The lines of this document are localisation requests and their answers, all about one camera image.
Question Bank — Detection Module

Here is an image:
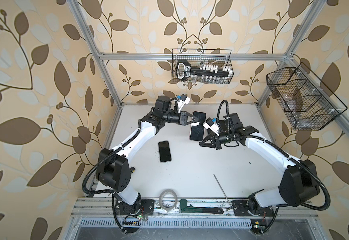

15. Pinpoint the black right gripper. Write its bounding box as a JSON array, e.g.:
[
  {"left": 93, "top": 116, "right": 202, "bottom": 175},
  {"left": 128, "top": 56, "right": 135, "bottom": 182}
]
[{"left": 198, "top": 130, "right": 232, "bottom": 150}]

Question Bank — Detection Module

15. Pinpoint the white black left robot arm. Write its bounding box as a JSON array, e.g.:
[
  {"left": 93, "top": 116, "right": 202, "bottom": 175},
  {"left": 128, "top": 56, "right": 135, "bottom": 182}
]
[{"left": 82, "top": 95, "right": 199, "bottom": 216}]

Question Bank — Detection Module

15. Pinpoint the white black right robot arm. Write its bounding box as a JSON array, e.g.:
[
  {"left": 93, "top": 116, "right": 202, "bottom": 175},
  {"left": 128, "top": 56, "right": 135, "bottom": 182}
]
[{"left": 199, "top": 100, "right": 331, "bottom": 235}]

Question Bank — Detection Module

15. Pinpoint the left black phone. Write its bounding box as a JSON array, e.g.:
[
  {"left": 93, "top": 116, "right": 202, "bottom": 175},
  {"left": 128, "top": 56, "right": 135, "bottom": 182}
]
[{"left": 158, "top": 141, "right": 172, "bottom": 163}]

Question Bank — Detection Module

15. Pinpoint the black socket set holder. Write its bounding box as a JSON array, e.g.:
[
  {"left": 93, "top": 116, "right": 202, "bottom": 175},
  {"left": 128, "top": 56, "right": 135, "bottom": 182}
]
[{"left": 175, "top": 60, "right": 233, "bottom": 82}]

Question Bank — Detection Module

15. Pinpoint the clear tape roll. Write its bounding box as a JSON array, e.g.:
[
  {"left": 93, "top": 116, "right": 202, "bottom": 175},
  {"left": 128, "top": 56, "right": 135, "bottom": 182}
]
[{"left": 158, "top": 189, "right": 178, "bottom": 213}]

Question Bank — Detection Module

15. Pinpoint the thin metal rod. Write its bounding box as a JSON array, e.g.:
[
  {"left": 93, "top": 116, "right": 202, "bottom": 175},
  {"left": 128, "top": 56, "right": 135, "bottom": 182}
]
[{"left": 213, "top": 174, "right": 233, "bottom": 211}]

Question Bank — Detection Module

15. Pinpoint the green black pipe wrench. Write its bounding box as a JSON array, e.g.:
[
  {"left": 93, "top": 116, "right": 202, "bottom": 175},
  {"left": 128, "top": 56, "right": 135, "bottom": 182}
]
[{"left": 179, "top": 199, "right": 224, "bottom": 215}]

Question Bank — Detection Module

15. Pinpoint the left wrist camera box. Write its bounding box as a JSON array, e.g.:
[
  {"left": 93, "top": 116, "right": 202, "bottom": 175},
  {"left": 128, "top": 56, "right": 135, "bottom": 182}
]
[{"left": 174, "top": 95, "right": 191, "bottom": 113}]

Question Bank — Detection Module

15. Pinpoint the black wire basket back wall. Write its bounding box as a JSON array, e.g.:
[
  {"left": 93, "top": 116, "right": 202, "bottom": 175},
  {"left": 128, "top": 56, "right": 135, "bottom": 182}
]
[{"left": 171, "top": 48, "right": 234, "bottom": 85}]

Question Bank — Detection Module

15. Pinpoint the black wire basket wall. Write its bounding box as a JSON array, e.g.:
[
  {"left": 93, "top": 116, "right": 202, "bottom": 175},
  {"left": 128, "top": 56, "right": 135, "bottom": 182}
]
[
  {"left": 266, "top": 62, "right": 348, "bottom": 131},
  {"left": 171, "top": 48, "right": 234, "bottom": 85}
]

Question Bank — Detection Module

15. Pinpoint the black wire basket right wall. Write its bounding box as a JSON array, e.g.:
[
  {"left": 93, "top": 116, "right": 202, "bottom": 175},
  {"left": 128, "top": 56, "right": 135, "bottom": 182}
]
[{"left": 266, "top": 62, "right": 348, "bottom": 131}]

